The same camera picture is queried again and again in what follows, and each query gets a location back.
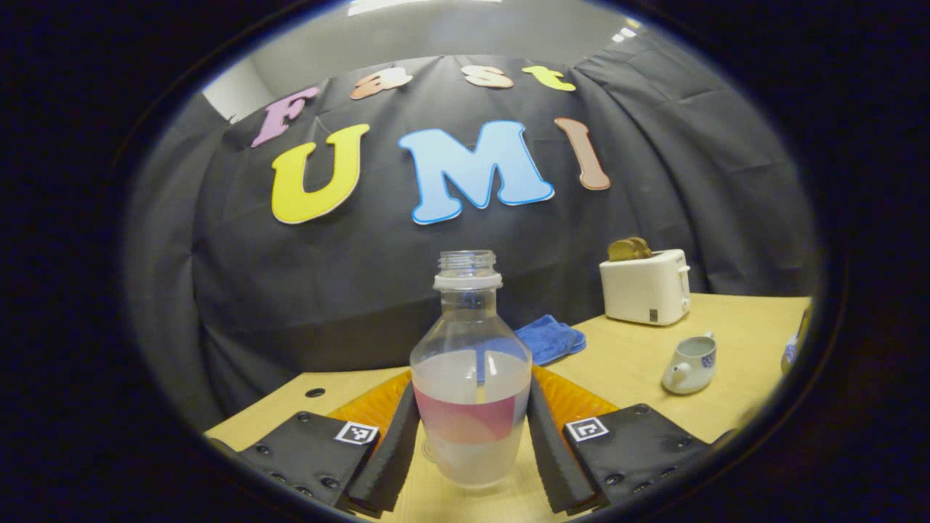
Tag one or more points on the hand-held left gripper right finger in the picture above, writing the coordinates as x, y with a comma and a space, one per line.
556, 457

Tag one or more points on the ceiling light panel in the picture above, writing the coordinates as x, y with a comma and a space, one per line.
421, 6

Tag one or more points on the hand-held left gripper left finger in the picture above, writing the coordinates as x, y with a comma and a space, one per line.
385, 461

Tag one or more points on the black table grommet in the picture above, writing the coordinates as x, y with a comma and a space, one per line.
315, 392

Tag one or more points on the clear plastic water bottle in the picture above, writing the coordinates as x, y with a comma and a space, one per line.
468, 436

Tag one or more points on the small ceiling light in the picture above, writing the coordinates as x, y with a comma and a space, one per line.
626, 30

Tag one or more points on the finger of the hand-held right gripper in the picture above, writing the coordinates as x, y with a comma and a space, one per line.
805, 327

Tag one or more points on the black backdrop cloth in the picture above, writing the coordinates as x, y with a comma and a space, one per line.
290, 290

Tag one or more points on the blue folded towel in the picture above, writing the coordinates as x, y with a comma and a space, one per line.
548, 338

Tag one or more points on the white toaster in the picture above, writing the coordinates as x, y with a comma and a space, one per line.
643, 290

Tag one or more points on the brown toast slice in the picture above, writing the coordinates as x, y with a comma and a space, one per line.
620, 250
643, 248

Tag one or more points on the white blue teacup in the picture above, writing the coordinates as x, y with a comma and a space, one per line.
690, 367

